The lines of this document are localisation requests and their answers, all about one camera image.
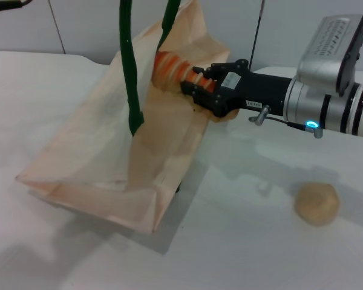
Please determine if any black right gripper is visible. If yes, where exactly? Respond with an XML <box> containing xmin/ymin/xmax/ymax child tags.
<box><xmin>180</xmin><ymin>59</ymin><xmax>293</xmax><ymax>118</ymax></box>

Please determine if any orange striped bread loaf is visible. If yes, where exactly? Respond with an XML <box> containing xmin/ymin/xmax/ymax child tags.
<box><xmin>152</xmin><ymin>51</ymin><xmax>215</xmax><ymax>93</ymax></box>

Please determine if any cream bag with green handles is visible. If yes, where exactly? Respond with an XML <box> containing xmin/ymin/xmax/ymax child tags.
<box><xmin>15</xmin><ymin>0</ymin><xmax>240</xmax><ymax>235</ymax></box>

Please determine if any round pale egg yolk pastry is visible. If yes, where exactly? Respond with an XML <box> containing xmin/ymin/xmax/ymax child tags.
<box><xmin>294</xmin><ymin>182</ymin><xmax>341</xmax><ymax>226</ymax></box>

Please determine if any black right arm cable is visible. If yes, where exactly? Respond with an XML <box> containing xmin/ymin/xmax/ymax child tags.
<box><xmin>249</xmin><ymin>105</ymin><xmax>322</xmax><ymax>139</ymax></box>

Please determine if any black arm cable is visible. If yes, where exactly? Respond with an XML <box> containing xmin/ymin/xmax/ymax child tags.
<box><xmin>0</xmin><ymin>0</ymin><xmax>33</xmax><ymax>13</ymax></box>
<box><xmin>249</xmin><ymin>105</ymin><xmax>322</xmax><ymax>139</ymax></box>

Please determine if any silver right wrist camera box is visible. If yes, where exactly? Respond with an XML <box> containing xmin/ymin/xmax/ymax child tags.
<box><xmin>296</xmin><ymin>14</ymin><xmax>363</xmax><ymax>97</ymax></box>

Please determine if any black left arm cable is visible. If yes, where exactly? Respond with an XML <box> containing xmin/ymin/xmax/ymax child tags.
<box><xmin>0</xmin><ymin>0</ymin><xmax>33</xmax><ymax>13</ymax></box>

